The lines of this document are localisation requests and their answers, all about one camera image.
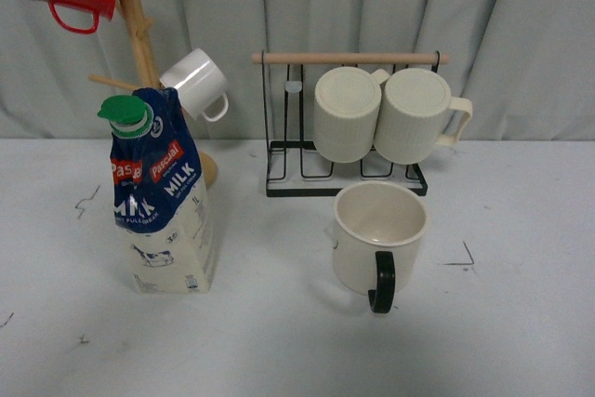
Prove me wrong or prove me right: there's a blue Pascual milk carton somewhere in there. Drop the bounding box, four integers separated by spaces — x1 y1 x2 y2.
98 87 216 293

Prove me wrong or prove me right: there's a cream ribbed cup left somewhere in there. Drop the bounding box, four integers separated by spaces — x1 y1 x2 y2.
312 67 390 164

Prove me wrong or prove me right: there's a cream ribbed cup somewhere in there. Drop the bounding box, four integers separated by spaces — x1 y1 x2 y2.
373 68 473 165
312 67 390 164

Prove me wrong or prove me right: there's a cream ribbed cup right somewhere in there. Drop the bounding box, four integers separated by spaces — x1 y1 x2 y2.
373 68 473 165

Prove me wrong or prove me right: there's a wooden mug tree stand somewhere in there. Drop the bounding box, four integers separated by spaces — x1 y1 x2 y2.
87 0 219 188

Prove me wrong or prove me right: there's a white mug on tree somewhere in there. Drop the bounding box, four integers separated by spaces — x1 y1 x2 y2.
160 48 229 123

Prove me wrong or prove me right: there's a black wire cup rack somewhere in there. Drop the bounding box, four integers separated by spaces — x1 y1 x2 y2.
251 50 451 197

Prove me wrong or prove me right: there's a cream mug black handle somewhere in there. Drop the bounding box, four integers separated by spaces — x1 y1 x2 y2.
332 180 429 314

